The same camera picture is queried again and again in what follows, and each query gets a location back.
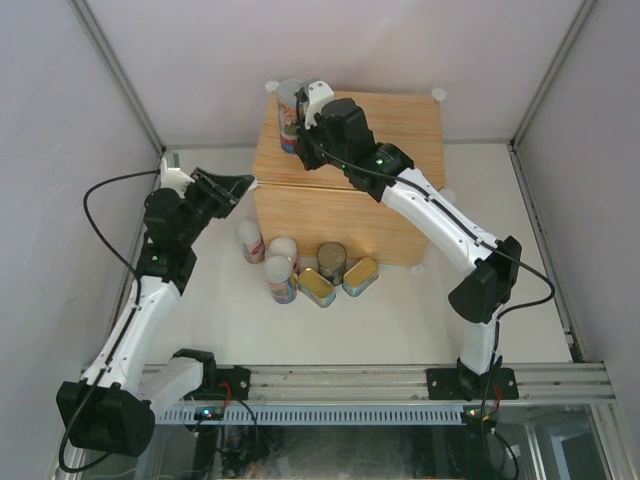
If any slotted cable duct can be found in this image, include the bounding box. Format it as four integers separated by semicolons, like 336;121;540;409
156;402;463;426

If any rectangular gold tin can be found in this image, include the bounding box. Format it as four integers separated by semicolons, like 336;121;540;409
298;268;336;308
342;257;379;297

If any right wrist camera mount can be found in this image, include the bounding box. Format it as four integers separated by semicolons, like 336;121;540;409
303;80;335;130

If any white lid can colourful label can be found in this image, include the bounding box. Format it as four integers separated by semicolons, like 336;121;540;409
264;256;297;304

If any wooden cube shelf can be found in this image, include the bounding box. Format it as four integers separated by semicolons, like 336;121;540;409
252;91;446;267

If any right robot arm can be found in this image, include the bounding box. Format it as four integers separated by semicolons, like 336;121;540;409
295;92;522;399

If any white lid can red label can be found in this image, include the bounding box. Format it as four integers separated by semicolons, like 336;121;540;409
236;220;265;264

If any left black base bracket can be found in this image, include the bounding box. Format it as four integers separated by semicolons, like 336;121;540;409
213;366;251;400

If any tall can with spoon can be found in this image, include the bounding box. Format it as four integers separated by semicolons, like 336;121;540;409
276;79;302;154

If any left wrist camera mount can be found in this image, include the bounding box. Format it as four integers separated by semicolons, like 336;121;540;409
159;151;195;195

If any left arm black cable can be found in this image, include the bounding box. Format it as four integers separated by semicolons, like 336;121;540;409
57;169;162;472

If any white lid can rear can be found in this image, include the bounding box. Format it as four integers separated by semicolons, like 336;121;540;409
266;236;300;273

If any aluminium mounting rail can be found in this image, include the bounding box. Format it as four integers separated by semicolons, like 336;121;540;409
144;362;615;402

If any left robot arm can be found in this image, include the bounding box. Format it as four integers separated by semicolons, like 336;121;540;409
56;168;255;457

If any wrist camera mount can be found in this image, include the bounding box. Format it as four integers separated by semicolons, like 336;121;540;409
159;151;195;195
303;80;335;130

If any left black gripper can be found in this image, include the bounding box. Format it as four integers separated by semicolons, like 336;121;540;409
176;168;253;248

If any right rectangular gold tin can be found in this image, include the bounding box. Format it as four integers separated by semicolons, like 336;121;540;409
342;257;379;297

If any black base bracket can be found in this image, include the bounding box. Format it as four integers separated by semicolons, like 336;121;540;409
426;367;520;401
213;366;251;400

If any dark round tin can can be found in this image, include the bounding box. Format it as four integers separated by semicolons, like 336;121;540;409
316;242;347;285

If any right black base bracket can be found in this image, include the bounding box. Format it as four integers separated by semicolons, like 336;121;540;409
426;367;520;401

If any left rectangular gold tin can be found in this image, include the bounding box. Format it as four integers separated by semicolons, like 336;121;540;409
298;268;336;308

